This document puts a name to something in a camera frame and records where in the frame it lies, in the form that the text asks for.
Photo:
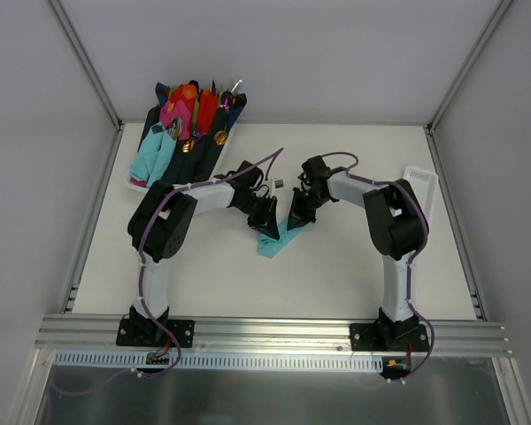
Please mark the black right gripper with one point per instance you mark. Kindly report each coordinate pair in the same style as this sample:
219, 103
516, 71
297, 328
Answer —
303, 204

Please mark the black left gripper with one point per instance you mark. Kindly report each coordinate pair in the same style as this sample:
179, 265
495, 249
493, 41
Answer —
260, 212

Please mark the light blue paper napkin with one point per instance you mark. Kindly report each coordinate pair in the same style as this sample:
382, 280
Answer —
269, 247

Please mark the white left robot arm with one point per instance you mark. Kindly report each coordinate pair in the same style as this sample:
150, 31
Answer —
159, 227

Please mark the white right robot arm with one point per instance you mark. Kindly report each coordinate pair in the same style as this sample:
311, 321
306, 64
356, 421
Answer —
397, 226

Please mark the dark navy rolled napkin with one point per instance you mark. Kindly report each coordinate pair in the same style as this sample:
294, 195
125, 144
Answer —
193, 161

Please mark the red rolled napkin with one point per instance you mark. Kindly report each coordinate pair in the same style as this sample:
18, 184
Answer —
208, 105

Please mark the light blue rolled napkin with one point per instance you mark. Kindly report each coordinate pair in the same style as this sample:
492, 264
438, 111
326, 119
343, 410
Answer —
154, 156

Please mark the magenta rolled napkin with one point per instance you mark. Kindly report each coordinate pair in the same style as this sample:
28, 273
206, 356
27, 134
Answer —
170, 111

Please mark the white plastic basket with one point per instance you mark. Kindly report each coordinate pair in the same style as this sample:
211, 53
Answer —
128, 180

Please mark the white utensil tray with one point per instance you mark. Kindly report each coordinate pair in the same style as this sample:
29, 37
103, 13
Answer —
424, 185

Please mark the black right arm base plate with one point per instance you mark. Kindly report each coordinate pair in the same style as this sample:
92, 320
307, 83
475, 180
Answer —
376, 337

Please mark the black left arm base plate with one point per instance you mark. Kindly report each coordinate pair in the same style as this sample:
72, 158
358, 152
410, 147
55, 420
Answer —
142, 332

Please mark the white slotted cable duct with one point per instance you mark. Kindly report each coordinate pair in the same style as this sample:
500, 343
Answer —
221, 361

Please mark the aluminium front rail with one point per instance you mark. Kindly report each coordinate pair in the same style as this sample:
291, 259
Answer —
262, 335

